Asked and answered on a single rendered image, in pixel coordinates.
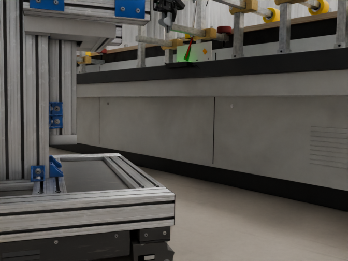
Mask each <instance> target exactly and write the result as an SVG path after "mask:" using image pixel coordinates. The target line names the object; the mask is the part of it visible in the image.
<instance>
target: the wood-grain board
mask: <svg viewBox="0 0 348 261"><path fill-rule="evenodd" d="M334 18H337V11H333V12H327V13H321V14H315V15H311V16H305V17H299V18H293V19H291V25H295V24H302V23H308V22H314V21H321V20H328V19H334ZM275 27H280V21H275V22H269V23H263V24H257V25H251V26H245V27H244V31H243V32H244V33H245V32H251V31H258V30H265V29H269V28H275ZM232 34H234V29H231V34H228V35H232ZM179 39H181V40H183V42H186V41H190V40H188V39H185V37H181V38H179ZM156 46H159V45H153V44H149V43H146V46H145V48H149V47H156ZM137 49H138V45H135V46H129V47H124V48H117V49H111V50H107V53H106V54H110V53H117V52H123V51H130V50H137ZM98 55H100V54H98V53H96V52H93V53H91V56H98ZM103 55H104V54H103ZM91 56H90V57H91Z"/></svg>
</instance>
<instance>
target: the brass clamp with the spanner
mask: <svg viewBox="0 0 348 261"><path fill-rule="evenodd" d="M202 30H204V31H205V36H204V37H199V36H195V37H194V38H193V40H194V41H196V40H200V39H202V40H210V39H216V29H214V28H206V29H202Z"/></svg>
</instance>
